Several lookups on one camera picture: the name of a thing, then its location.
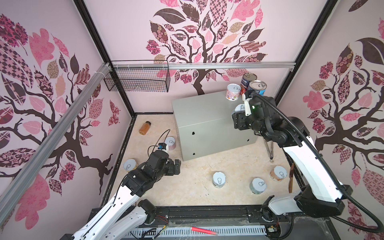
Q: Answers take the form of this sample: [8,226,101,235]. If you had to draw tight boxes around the pink marker pen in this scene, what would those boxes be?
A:
[191,227,218,236]

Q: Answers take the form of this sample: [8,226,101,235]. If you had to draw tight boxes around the metal kitchen tongs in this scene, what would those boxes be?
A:
[264,140,274,163]

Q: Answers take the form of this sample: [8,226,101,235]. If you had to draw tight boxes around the teal can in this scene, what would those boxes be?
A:
[213,172,226,188]
[250,178,267,195]
[234,104,245,113]

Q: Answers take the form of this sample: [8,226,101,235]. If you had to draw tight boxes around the orange label can right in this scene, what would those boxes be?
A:
[270,166,288,182]

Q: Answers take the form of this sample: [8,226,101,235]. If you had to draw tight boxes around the white slotted cable duct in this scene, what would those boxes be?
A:
[123,226,267,240]

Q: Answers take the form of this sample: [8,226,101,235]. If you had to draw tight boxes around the grey metal cabinet box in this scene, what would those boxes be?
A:
[172,91,258,161]

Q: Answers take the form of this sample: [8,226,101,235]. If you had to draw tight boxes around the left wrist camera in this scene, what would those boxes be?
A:
[158,143,168,151]

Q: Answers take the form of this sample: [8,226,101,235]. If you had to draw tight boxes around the aluminium rail back wall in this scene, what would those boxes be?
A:
[112,61,296,70]

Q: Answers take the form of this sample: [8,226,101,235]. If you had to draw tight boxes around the aluminium rail left wall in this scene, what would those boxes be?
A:
[1,63,111,224]

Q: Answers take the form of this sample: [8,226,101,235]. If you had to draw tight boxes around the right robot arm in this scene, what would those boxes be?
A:
[232,93,384,234]

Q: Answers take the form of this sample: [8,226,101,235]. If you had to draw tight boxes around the aluminium rail wall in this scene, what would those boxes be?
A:
[112,61,296,70]
[1,63,111,224]

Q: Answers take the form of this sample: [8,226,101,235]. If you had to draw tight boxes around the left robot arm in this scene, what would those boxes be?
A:
[61,150,181,240]

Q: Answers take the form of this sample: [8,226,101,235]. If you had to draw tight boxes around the wooden handled knife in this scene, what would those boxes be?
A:
[289,163,295,194]

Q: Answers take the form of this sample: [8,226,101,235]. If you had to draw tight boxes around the pink can white lid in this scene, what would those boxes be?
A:
[226,84,241,101]

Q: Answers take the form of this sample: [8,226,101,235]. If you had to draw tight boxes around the blue label tall can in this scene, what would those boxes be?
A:
[248,80,267,96]

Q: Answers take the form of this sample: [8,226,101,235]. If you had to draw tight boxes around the black mounting rail base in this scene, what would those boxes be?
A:
[80,203,341,240]

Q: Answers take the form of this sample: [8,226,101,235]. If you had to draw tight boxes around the black wire basket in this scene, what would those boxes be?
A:
[104,60,171,93]

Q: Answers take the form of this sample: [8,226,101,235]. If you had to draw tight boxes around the orange spice jar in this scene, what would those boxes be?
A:
[139,121,152,135]

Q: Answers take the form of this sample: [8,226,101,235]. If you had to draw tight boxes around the yellow label can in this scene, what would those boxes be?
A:
[123,159,138,172]

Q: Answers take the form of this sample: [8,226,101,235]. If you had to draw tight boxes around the la sicilia tomato can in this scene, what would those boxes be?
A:
[240,73,258,95]

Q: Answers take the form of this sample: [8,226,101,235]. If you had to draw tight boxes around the pink can near cabinet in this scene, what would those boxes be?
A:
[165,137,177,151]

